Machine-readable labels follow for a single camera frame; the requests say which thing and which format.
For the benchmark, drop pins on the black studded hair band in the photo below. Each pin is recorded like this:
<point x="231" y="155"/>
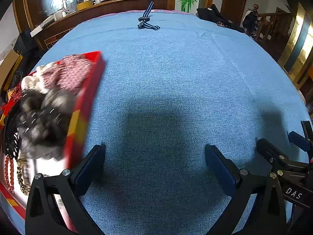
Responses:
<point x="12" y="127"/>

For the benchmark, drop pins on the wooden door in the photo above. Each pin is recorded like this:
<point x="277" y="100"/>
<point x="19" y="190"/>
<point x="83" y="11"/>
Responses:
<point x="233" y="0"/>

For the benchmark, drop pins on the white flat box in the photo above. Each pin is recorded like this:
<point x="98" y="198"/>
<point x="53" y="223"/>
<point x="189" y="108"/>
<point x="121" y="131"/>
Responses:
<point x="42" y="27"/>

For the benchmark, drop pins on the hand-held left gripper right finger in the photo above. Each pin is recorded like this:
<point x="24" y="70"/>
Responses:
<point x="221" y="169"/>

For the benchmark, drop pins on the red cardboard box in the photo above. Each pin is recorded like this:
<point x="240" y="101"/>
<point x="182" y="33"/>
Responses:
<point x="83" y="107"/>

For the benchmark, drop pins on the blue table cloth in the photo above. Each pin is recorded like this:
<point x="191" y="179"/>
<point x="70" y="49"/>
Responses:
<point x="171" y="78"/>

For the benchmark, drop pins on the white cherry print scrunchie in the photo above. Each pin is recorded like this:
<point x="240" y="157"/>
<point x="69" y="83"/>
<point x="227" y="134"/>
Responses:
<point x="34" y="80"/>

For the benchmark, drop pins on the yellow box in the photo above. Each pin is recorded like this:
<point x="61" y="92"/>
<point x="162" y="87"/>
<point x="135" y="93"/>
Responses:
<point x="84" y="5"/>

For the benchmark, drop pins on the wooden stair railing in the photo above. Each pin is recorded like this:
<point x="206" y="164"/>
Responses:
<point x="271" y="22"/>

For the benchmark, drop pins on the dark backpack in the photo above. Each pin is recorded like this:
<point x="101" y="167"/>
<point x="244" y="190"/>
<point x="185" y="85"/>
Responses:
<point x="249" y="20"/>

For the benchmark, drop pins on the grey furry scrunchie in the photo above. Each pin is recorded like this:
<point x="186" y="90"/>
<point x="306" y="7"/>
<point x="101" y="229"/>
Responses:
<point x="51" y="117"/>

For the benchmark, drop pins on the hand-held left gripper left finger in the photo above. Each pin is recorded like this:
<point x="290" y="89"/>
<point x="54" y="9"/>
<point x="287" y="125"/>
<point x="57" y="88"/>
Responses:
<point x="89" y="169"/>

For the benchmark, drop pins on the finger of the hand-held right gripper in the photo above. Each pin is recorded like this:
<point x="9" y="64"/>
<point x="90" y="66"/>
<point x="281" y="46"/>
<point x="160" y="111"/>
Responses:
<point x="299" y="140"/>
<point x="271" y="151"/>

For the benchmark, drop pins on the wooden counter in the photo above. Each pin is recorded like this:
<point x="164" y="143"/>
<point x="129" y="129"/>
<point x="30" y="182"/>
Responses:
<point x="110" y="8"/>

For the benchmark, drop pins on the red plaid scrunchie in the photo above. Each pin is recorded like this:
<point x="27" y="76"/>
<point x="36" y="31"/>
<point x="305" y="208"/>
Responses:
<point x="71" y="73"/>

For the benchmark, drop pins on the red polka dot scrunchie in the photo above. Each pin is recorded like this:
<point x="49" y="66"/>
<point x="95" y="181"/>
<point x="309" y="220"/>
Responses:
<point x="15" y="93"/>

